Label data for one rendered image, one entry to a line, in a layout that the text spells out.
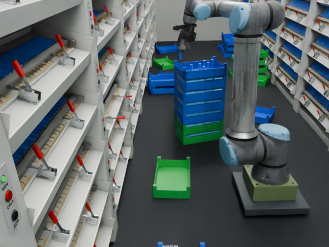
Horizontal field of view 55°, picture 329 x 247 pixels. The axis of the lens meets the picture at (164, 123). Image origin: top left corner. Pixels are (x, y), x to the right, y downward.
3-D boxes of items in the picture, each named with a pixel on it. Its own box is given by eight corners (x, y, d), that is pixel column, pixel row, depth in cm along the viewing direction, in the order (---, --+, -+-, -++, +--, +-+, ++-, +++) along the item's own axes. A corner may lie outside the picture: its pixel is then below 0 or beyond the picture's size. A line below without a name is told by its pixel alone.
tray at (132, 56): (136, 63, 253) (140, 46, 247) (127, 90, 199) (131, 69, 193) (111, 57, 251) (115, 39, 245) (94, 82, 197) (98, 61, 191)
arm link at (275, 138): (293, 162, 158) (297, 130, 151) (263, 168, 154) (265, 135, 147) (276, 150, 171) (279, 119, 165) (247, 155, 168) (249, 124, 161)
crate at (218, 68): (214, 66, 228) (214, 56, 224) (226, 75, 210) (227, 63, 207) (174, 71, 221) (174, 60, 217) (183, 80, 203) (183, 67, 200)
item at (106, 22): (119, 28, 173) (124, 2, 167) (94, 57, 118) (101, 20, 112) (82, 17, 171) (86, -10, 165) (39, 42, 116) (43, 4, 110)
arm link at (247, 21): (262, 167, 154) (278, 2, 125) (229, 174, 150) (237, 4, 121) (247, 153, 167) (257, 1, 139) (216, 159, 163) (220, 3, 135)
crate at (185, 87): (213, 77, 231) (214, 66, 228) (225, 86, 214) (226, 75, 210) (174, 82, 224) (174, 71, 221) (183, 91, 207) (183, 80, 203)
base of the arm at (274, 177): (276, 164, 177) (278, 148, 173) (296, 182, 159) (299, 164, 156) (245, 169, 173) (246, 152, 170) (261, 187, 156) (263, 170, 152)
